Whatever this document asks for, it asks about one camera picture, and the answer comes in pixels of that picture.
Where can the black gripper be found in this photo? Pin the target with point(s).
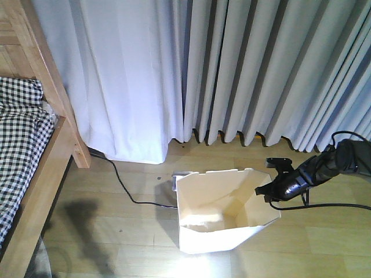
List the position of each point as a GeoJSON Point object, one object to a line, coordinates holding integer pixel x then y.
{"type": "Point", "coordinates": [285, 187]}

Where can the white plastic trash bin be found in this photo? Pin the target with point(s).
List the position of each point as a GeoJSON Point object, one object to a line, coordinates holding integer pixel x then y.
{"type": "Point", "coordinates": [219, 210]}

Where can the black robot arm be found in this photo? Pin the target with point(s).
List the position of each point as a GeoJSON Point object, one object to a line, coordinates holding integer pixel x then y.
{"type": "Point", "coordinates": [347, 157]}

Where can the silver floor outlet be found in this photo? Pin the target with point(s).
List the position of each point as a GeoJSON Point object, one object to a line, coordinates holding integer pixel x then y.
{"type": "Point", "coordinates": [177, 175]}

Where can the light grey pleated curtain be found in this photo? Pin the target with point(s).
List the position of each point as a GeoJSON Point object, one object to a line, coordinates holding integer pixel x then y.
{"type": "Point", "coordinates": [141, 73]}

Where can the grey round rug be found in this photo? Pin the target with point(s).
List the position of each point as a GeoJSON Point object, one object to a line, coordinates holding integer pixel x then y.
{"type": "Point", "coordinates": [39, 265]}

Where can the black white checkered bedding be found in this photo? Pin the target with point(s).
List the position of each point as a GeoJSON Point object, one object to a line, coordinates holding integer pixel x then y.
{"type": "Point", "coordinates": [26, 128]}

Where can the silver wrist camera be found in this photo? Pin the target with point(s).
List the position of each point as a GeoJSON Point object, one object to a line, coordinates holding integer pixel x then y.
{"type": "Point", "coordinates": [282, 165]}

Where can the wooden bed frame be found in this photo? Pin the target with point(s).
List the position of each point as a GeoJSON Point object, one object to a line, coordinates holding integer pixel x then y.
{"type": "Point", "coordinates": [25, 54]}

